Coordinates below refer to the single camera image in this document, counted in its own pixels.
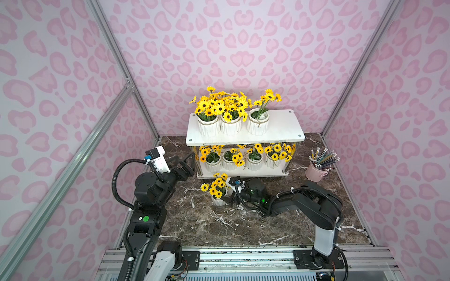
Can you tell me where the sunflower pot top second-left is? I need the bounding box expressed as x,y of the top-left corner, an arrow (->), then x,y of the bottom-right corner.
213,91 -> 252,136

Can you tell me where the sunflower pot second-left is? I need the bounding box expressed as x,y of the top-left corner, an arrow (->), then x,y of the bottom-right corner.
222,148 -> 246,171
213,91 -> 252,136

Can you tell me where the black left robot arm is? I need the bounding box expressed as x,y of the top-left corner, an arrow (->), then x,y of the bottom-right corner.
111,149 -> 195,281

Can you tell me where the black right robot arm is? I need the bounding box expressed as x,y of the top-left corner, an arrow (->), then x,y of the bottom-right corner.
221,177 -> 348,270

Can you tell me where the sunflower pot bottom second-left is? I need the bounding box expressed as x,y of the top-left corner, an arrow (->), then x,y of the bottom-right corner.
222,148 -> 246,171

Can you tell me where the pink pencil cup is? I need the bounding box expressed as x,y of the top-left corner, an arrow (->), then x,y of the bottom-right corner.
305,147 -> 341,182

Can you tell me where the white two-tier shelf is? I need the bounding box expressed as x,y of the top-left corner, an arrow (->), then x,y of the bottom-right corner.
186,110 -> 305,177

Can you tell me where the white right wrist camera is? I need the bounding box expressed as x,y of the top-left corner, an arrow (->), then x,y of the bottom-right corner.
228,176 -> 245,194

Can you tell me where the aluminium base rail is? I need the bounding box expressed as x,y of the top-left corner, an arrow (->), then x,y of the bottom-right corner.
94,245 -> 405,281

